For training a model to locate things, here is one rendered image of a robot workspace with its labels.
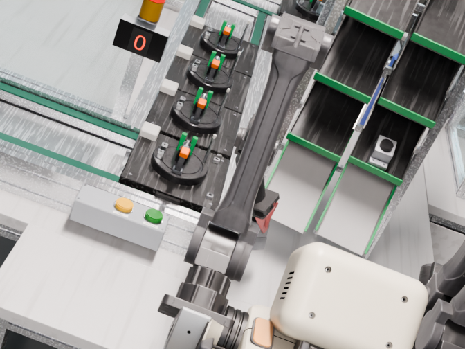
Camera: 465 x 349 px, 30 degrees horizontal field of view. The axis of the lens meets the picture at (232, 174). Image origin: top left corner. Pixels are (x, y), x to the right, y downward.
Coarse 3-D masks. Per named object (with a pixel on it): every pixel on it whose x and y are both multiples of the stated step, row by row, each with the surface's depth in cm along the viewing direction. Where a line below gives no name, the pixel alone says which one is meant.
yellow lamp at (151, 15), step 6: (144, 0) 201; (144, 6) 201; (150, 6) 200; (156, 6) 200; (162, 6) 201; (144, 12) 201; (150, 12) 201; (156, 12) 201; (144, 18) 202; (150, 18) 202; (156, 18) 202
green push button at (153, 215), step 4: (152, 208) 194; (148, 212) 192; (152, 212) 193; (156, 212) 193; (160, 212) 194; (148, 216) 191; (152, 216) 191; (156, 216) 192; (160, 216) 192; (148, 220) 191; (152, 220) 191; (156, 220) 191; (160, 220) 192
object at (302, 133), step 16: (320, 96) 203; (336, 96) 204; (304, 112) 200; (320, 112) 201; (336, 112) 201; (352, 112) 202; (304, 128) 197; (320, 128) 198; (336, 128) 199; (352, 128) 199; (304, 144) 194; (320, 144) 196; (336, 144) 197; (336, 160) 193
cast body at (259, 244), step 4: (252, 216) 195; (252, 220) 194; (256, 220) 194; (256, 224) 193; (268, 224) 196; (268, 228) 196; (260, 232) 193; (260, 236) 194; (264, 236) 196; (256, 240) 192; (260, 240) 194; (264, 240) 196; (256, 244) 193; (260, 244) 195; (264, 244) 197; (256, 248) 194; (260, 248) 196
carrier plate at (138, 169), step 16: (144, 144) 214; (160, 144) 216; (176, 144) 219; (128, 160) 206; (144, 160) 208; (208, 160) 218; (224, 160) 221; (128, 176) 201; (144, 176) 203; (160, 176) 205; (208, 176) 212; (224, 176) 215; (160, 192) 201; (176, 192) 202; (192, 192) 205; (208, 192) 207; (192, 208) 202
